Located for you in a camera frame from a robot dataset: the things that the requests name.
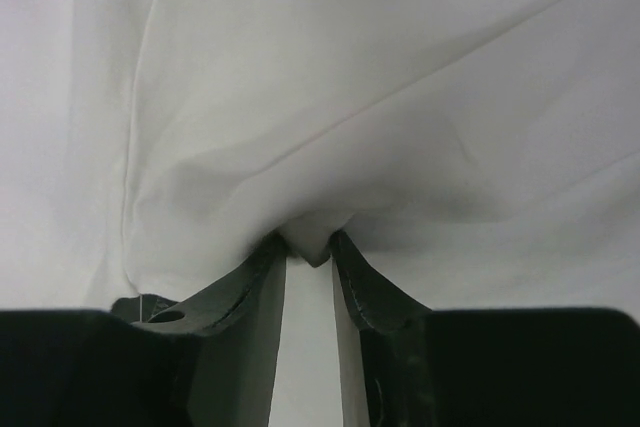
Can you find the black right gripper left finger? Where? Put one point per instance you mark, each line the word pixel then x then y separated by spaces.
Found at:
pixel 226 339

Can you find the white t shirt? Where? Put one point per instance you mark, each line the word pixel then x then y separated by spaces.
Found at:
pixel 481 153

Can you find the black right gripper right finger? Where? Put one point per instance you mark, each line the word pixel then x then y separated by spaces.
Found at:
pixel 381 332

